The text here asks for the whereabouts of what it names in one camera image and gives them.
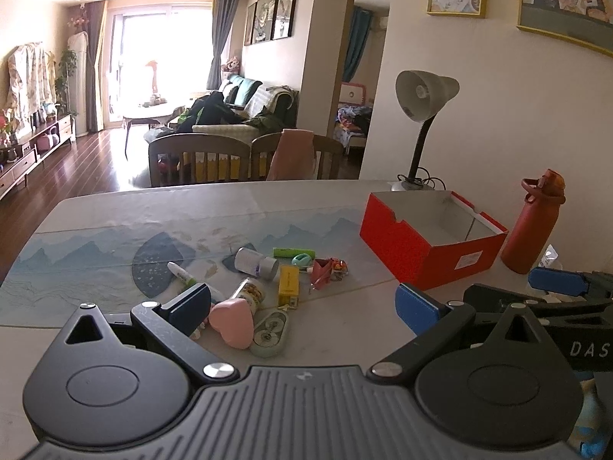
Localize glass balcony door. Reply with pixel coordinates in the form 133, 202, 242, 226
103, 2, 216, 128

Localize red cardboard box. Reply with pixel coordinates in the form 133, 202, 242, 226
359, 190, 509, 292

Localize pale green correction tape dispenser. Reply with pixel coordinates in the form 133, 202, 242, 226
251, 309, 289, 357

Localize hanging light clothes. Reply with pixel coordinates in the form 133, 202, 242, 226
6, 43, 57, 130

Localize white jar with grey cap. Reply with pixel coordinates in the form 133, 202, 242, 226
234, 247, 279, 279

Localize blue bedroom curtain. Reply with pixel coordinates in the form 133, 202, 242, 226
342, 7, 374, 84

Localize gold framed figure picture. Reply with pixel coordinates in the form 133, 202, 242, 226
517, 0, 613, 56

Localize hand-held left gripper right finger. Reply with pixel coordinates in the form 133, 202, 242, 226
366, 283, 547, 386

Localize red water bottle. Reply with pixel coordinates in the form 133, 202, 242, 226
500, 169, 567, 275

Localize beige sofa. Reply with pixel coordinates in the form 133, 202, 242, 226
192, 74, 298, 145

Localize green potted plant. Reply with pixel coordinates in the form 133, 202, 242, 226
55, 48, 80, 116

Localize grey curtain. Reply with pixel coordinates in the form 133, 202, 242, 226
206, 0, 240, 92
84, 0, 109, 132

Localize round coffee table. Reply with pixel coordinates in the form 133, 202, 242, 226
122, 104, 187, 148

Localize pink flamingo figure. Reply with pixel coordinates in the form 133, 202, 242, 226
146, 60, 162, 97

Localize white green glue stick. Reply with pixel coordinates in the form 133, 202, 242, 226
167, 262, 199, 290

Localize black lamp cable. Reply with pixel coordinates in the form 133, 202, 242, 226
416, 168, 447, 191

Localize small yellow box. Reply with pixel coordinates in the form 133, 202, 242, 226
278, 265, 300, 308

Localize pink cloth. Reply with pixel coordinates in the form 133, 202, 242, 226
266, 128, 317, 182

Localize black framed wall picture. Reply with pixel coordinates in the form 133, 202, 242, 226
272, 0, 300, 40
244, 1, 258, 47
252, 0, 280, 44

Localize striped throw blanket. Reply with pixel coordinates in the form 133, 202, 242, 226
246, 85, 289, 118

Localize dark clothes pile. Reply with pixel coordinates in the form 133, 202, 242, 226
175, 91, 250, 134

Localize bed with clothes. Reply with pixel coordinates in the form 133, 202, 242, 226
333, 81, 374, 155

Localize toothpick jar with green lid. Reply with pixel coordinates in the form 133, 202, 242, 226
229, 278, 267, 318

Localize pink heart shaped box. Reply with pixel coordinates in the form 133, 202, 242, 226
209, 298, 254, 350

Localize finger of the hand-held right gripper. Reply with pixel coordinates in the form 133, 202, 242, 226
462, 284, 613, 321
528, 266, 613, 300

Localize red potted flowers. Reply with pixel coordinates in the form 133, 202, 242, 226
0, 110, 20, 145

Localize white desk lamp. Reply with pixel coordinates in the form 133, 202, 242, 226
390, 69, 461, 193

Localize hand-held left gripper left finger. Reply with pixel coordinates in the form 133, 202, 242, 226
58, 284, 240, 385

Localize white standing air conditioner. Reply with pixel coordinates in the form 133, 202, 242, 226
67, 30, 103, 134

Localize wooden tv cabinet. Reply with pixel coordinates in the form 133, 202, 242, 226
0, 115, 77, 199

